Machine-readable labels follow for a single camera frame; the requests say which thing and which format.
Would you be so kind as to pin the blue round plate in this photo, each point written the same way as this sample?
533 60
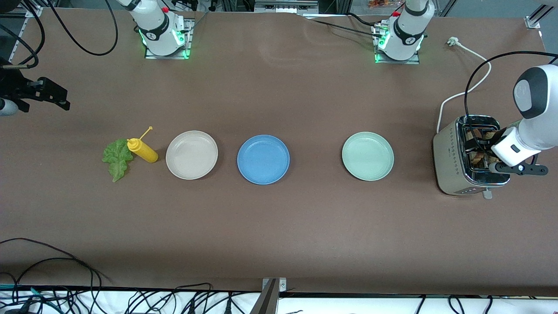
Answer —
263 159

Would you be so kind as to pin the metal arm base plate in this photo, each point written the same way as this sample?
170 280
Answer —
383 61
188 39

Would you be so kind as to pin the green lettuce leaf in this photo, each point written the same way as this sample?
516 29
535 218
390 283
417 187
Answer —
115 159

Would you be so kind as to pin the aluminium corner bracket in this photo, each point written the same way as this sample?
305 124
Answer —
532 22
34 11

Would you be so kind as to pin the light green round plate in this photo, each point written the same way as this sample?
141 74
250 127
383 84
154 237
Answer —
368 156

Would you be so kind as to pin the yellow mustard squeeze bottle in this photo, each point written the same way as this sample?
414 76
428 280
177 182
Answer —
146 152

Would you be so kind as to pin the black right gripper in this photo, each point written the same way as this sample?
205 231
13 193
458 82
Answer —
12 85

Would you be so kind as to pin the aluminium frame rail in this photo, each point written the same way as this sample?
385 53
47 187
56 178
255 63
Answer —
285 6

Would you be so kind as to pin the orange snack packet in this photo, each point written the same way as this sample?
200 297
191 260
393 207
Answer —
379 4

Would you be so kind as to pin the silver two-slot toaster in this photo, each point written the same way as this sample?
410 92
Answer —
449 161

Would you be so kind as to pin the beige round plate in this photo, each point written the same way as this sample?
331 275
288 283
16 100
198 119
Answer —
192 155

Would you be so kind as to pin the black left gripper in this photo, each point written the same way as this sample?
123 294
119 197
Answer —
489 136

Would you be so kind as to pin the metal table edge bracket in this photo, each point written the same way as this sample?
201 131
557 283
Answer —
272 296

